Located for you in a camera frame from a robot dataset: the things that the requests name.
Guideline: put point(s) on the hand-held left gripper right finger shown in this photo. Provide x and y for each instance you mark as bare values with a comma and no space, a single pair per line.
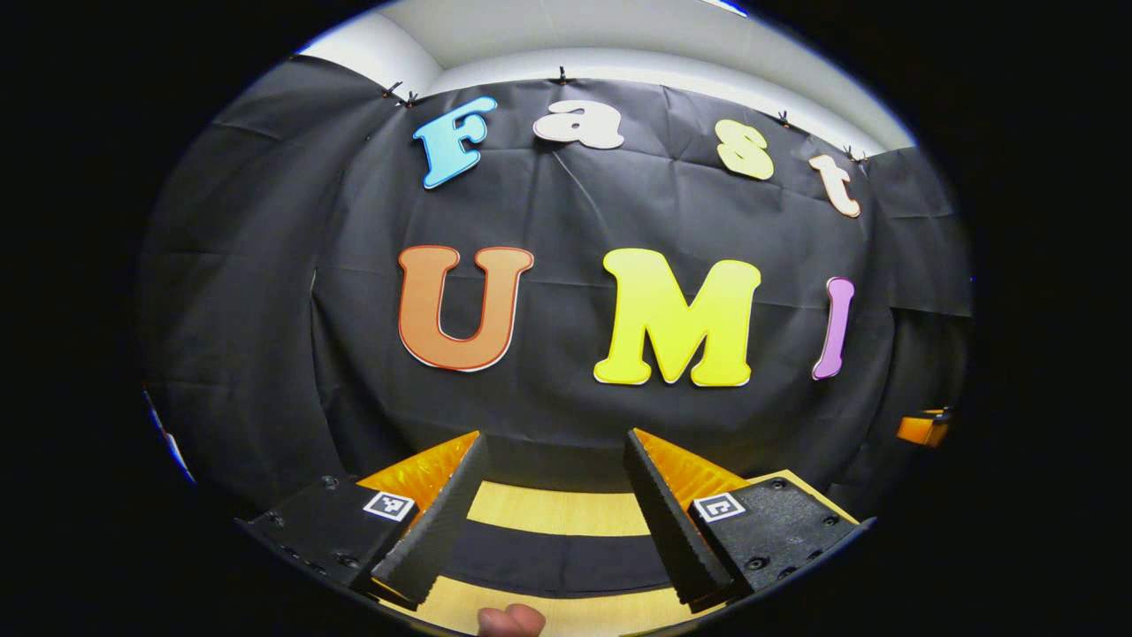
672,540

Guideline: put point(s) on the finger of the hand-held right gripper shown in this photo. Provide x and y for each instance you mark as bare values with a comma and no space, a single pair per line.
920,431

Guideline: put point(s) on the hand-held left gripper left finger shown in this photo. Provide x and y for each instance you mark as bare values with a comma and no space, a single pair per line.
442,531

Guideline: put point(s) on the dark jeans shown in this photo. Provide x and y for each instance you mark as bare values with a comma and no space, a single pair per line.
557,557

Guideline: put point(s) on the black backdrop cloth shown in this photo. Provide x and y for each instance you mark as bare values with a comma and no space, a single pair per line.
548,212

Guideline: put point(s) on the ceiling light panel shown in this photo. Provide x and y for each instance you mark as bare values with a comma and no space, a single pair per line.
725,5

